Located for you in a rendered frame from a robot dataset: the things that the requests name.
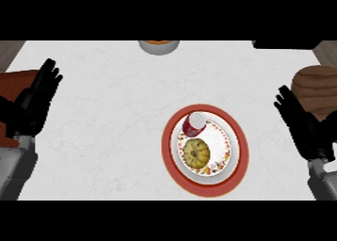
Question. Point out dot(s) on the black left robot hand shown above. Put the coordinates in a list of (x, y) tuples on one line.
[(33, 100)]

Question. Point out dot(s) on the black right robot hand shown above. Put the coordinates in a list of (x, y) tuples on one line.
[(311, 131)]

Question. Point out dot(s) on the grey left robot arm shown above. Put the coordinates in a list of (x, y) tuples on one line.
[(11, 166)]

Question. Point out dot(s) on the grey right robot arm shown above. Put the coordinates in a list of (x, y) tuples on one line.
[(328, 182)]

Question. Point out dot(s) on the white plate with floral rim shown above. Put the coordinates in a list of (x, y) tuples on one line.
[(204, 147)]

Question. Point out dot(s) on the yellow round squash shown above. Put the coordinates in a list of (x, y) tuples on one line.
[(197, 152)]

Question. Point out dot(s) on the grey bowl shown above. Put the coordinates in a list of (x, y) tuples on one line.
[(159, 47)]

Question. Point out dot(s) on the dark red mat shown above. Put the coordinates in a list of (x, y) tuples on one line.
[(5, 91)]

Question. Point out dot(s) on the brown wooden cutting board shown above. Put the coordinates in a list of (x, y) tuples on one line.
[(322, 94)]

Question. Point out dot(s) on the red round placemat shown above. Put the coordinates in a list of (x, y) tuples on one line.
[(204, 150)]

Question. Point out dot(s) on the red can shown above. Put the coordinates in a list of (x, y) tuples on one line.
[(194, 124)]

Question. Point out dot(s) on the black appliance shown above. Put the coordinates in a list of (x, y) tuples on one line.
[(287, 44)]

